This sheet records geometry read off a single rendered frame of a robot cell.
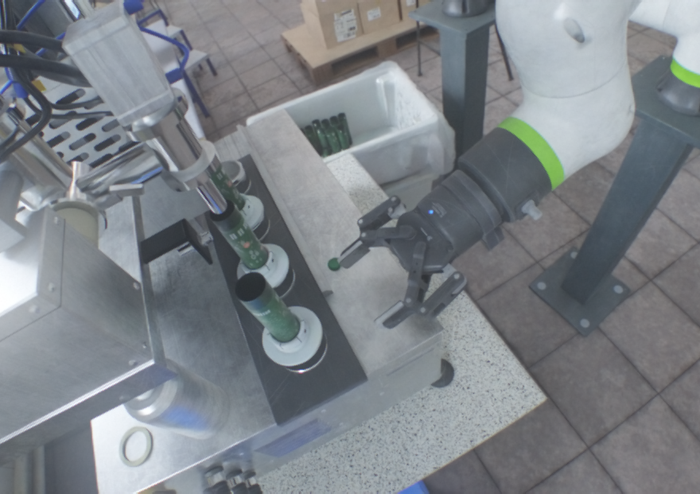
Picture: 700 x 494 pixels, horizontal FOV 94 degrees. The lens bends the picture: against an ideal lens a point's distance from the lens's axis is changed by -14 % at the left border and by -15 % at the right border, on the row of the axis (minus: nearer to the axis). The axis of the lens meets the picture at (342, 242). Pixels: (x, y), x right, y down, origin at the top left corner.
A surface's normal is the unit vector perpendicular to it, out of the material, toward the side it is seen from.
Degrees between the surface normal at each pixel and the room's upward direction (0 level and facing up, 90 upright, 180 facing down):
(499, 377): 0
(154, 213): 90
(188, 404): 90
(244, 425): 0
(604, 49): 90
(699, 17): 89
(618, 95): 78
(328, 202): 0
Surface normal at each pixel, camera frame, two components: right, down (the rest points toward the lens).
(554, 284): -0.21, -0.57
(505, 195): 0.00, 0.26
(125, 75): 0.43, 0.68
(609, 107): 0.22, 0.67
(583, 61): 0.00, 0.88
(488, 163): -0.47, -0.33
